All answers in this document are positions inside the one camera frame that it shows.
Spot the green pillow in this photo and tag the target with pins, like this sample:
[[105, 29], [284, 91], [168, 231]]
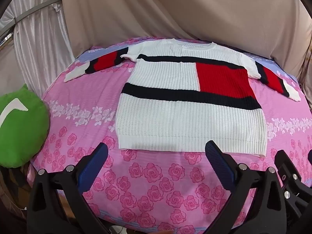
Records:
[[22, 131]]

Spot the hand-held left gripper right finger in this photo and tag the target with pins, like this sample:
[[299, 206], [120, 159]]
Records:
[[219, 162]]

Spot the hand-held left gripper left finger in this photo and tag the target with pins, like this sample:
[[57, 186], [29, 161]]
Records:
[[93, 162]]

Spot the beige draped cloth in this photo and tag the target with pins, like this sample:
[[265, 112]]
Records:
[[185, 12]]

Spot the pink floral bedsheet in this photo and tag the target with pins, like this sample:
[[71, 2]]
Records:
[[156, 187]]

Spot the metal curtain rod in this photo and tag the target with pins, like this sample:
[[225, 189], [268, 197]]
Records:
[[29, 11]]

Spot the white satin curtain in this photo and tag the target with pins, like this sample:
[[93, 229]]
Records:
[[41, 53]]

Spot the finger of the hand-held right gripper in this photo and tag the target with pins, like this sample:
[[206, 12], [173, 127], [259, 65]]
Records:
[[288, 165]]

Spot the white red black knit sweater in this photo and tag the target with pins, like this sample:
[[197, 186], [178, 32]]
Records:
[[185, 97]]

